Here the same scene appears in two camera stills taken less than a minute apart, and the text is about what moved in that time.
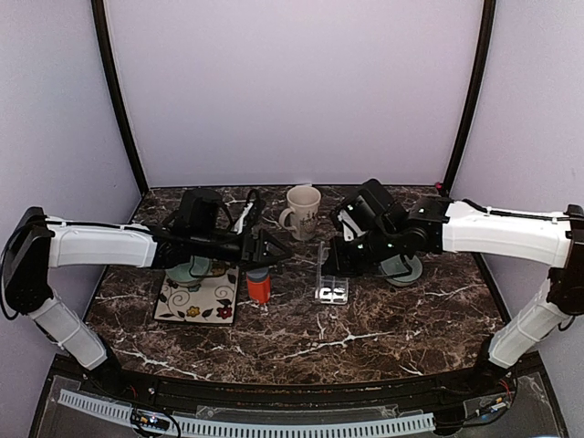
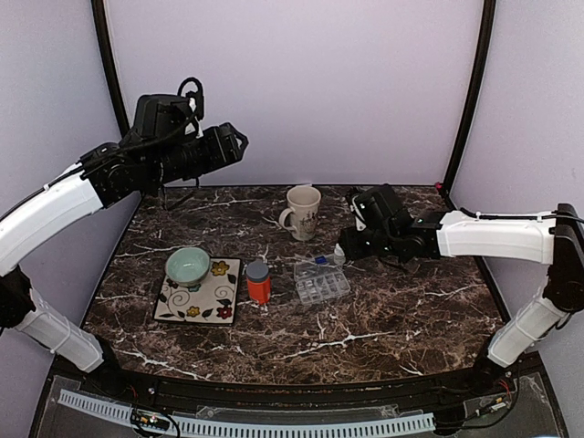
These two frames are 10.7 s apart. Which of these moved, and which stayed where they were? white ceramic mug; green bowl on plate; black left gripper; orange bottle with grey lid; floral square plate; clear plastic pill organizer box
Moved: clear plastic pill organizer box; black left gripper
Stayed: green bowl on plate; white ceramic mug; floral square plate; orange bottle with grey lid
